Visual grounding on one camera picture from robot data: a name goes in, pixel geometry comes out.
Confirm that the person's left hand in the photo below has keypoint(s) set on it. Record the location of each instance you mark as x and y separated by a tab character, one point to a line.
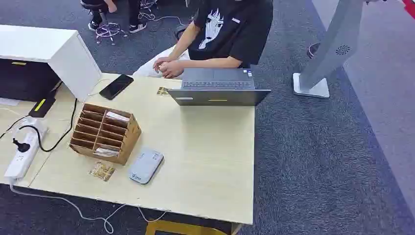
173	68

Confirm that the person's right hand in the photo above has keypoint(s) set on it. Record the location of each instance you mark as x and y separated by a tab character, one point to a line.
161	62

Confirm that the small gold card packet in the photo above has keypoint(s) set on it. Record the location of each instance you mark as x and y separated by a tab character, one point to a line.
162	91

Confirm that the black office chair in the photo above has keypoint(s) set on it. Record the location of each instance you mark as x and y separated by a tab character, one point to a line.
180	32

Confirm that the black smartphone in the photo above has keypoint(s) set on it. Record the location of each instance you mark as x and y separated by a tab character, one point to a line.
116	86

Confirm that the grey laptop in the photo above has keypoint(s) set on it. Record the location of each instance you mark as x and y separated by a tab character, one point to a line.
219	96

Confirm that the person in black trousers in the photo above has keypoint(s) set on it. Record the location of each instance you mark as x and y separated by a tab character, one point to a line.
133	13

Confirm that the chrome base stool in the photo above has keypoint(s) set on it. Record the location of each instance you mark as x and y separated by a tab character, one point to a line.
108	30

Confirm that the white pink card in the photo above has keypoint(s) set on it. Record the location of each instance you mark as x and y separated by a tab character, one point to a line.
117	116

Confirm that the person in black shirt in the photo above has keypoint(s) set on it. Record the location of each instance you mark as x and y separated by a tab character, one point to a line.
240	35

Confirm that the wooden card box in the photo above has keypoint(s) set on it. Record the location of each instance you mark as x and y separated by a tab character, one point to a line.
129	136

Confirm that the white cabinet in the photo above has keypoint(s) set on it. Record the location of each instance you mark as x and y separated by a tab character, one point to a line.
69	61

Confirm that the grey printed card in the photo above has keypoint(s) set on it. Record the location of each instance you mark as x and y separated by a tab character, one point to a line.
105	152

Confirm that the gold cards in clear sleeve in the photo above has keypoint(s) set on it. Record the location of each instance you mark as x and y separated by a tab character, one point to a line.
102	171

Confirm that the flat black device yellow strip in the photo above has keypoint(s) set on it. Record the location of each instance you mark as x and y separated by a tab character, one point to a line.
41	106

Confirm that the black box with yellow label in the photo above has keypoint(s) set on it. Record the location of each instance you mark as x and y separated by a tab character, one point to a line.
26	81

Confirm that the black round base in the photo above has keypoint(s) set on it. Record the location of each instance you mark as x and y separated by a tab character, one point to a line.
312	50

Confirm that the white paper sheet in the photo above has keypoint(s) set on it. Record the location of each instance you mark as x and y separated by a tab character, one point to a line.
9	102

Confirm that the grey stand with white base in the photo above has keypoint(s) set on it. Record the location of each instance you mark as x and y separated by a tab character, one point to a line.
334	48

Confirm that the black plug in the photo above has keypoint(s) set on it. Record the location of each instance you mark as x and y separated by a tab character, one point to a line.
21	146

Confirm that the white power strip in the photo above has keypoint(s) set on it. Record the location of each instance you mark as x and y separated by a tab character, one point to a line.
22	159

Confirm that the red strip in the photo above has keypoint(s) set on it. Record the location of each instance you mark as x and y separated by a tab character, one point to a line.
410	7

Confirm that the yellow wooden frame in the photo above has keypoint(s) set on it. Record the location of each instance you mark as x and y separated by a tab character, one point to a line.
181	227

